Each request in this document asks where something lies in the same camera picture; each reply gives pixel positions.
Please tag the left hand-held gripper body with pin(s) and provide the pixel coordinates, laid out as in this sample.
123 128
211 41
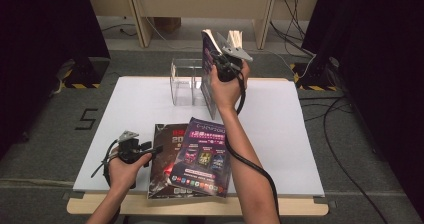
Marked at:
131 150

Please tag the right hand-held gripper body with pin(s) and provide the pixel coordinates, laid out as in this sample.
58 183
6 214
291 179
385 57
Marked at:
228 69

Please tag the black and red magazine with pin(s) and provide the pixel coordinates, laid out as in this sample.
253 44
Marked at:
163 170

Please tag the clear acrylic book rack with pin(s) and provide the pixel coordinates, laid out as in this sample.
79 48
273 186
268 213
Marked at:
183 90

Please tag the person's right hand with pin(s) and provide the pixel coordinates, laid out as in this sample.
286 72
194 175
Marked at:
228 94

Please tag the person's left hand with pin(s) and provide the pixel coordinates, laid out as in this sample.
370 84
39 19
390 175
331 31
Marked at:
123 175

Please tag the light wooden table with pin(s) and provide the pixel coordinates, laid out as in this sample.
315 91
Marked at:
166 206

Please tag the beige wooden desk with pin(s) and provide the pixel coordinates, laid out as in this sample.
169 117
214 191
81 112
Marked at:
186 4

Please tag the black yellow striped stand base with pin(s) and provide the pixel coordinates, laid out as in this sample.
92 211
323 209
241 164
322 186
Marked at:
315 75
86 72

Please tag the black monitor panel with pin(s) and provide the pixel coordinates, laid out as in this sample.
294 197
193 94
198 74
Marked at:
40 50

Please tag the black curtain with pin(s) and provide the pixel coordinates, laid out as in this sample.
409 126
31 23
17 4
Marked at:
383 67

